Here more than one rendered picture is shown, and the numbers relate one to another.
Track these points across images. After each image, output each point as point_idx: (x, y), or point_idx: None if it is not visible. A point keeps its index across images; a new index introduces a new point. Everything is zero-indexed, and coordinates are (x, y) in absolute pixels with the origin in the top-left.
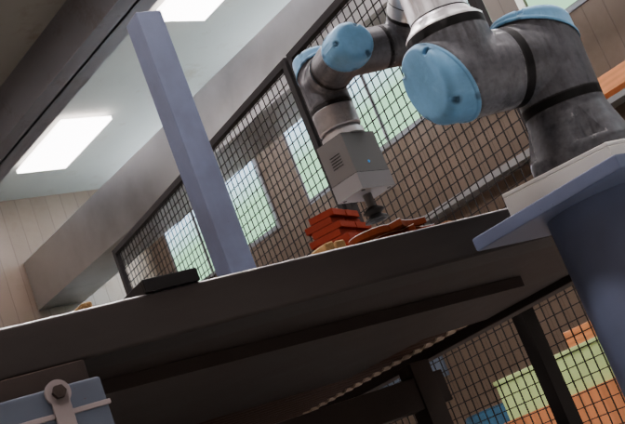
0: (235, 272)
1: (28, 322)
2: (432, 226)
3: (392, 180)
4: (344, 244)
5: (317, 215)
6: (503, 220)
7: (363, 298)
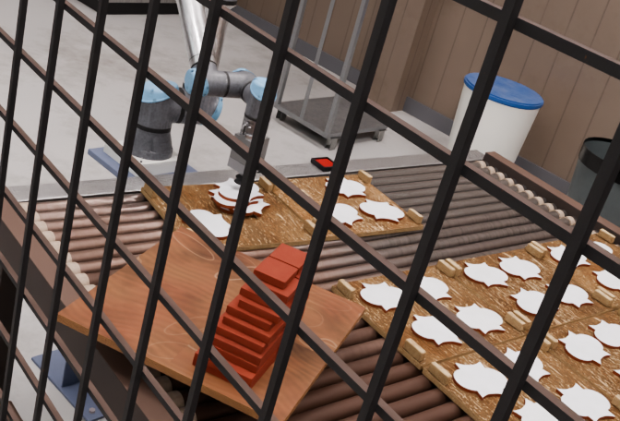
0: (299, 163)
1: (358, 159)
2: (219, 170)
3: (228, 162)
4: (259, 178)
5: (299, 250)
6: (191, 166)
7: None
